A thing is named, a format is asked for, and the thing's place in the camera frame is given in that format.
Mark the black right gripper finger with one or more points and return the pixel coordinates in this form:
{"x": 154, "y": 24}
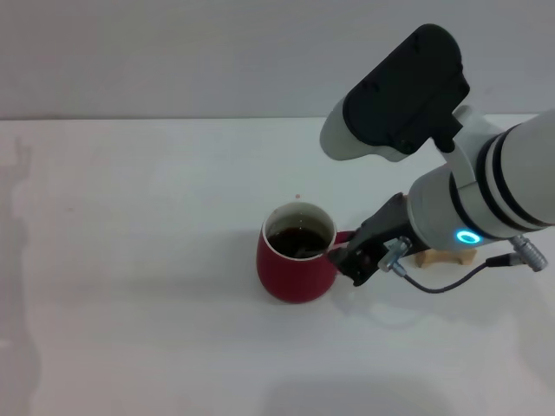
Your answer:
{"x": 349, "y": 249}
{"x": 360, "y": 266}

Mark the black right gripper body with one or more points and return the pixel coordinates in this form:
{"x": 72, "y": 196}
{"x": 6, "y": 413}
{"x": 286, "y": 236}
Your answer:
{"x": 390, "y": 225}

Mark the red ceramic cup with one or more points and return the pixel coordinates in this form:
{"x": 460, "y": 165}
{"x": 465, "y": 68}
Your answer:
{"x": 295, "y": 277}

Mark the light wooden bridge block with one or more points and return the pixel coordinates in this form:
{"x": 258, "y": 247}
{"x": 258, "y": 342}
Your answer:
{"x": 438, "y": 258}

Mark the dark coffee liquid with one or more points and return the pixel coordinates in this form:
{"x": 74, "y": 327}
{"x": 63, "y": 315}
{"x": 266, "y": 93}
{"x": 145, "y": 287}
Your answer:
{"x": 286, "y": 240}

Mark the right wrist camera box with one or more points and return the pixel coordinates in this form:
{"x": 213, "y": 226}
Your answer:
{"x": 399, "y": 99}

